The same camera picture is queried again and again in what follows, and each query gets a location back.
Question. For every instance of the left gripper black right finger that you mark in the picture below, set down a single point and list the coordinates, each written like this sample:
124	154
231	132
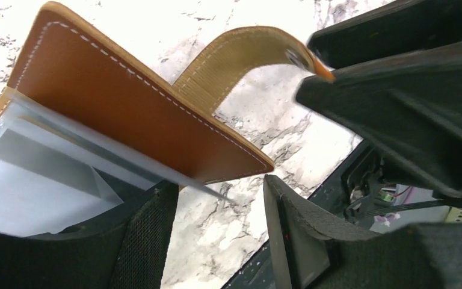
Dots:
312	248

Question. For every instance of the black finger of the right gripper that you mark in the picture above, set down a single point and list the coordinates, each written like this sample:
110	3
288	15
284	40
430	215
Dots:
408	106
396	28

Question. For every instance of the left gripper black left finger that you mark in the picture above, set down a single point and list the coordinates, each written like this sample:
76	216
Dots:
125	247

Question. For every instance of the brown leather card holder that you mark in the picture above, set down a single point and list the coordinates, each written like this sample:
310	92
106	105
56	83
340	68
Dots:
85	126

